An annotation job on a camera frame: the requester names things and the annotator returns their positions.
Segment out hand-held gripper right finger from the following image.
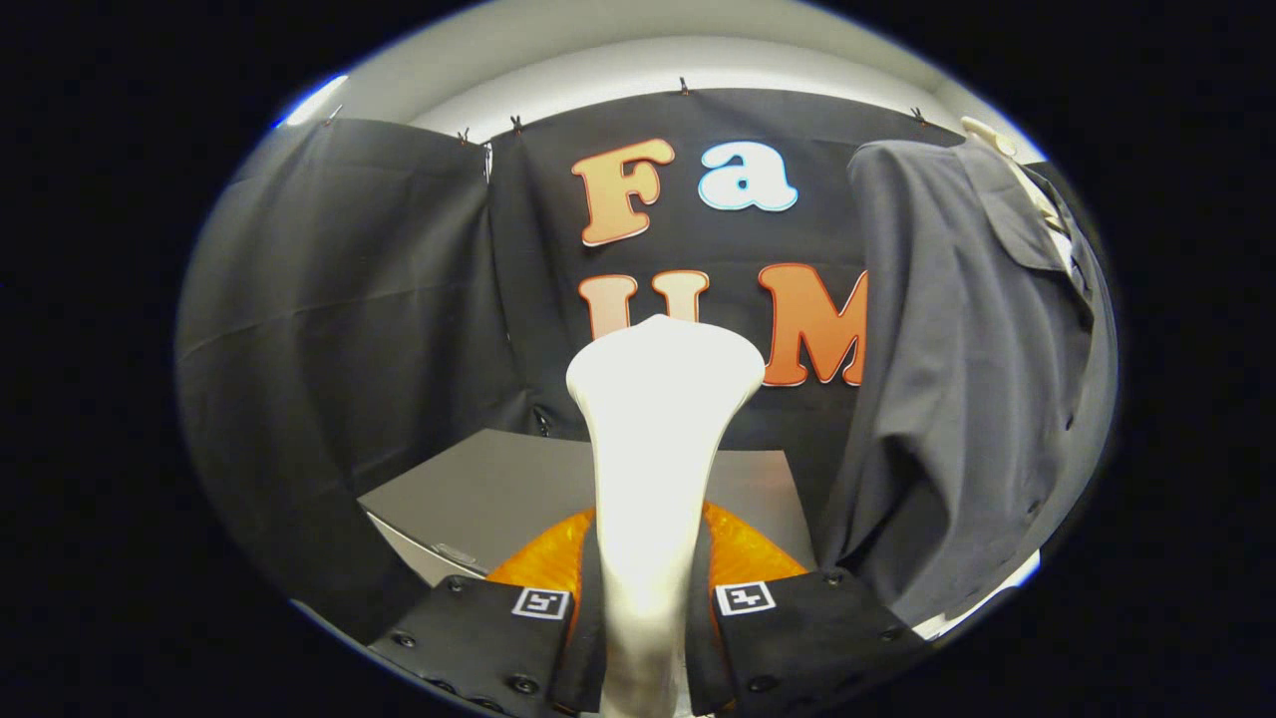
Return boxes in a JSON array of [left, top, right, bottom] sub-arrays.
[[688, 502, 933, 718]]

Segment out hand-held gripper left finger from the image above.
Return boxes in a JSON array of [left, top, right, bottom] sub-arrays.
[[367, 507, 609, 718]]

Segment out grey short-sleeved button shirt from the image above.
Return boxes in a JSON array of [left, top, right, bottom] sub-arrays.
[[812, 135, 1119, 629]]

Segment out grey drawer cabinet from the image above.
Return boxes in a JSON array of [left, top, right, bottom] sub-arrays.
[[357, 429, 818, 589]]

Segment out black backdrop cloth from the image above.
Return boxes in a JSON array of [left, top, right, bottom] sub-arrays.
[[174, 88, 1058, 639]]

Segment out row of black backdrop clips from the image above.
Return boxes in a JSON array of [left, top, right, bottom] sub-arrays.
[[324, 78, 933, 141]]

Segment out white mannequin torso stand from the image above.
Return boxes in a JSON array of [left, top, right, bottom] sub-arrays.
[[912, 115, 1073, 639]]

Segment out narrow ceiling light panel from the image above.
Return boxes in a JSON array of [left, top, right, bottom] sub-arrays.
[[274, 75, 350, 129]]

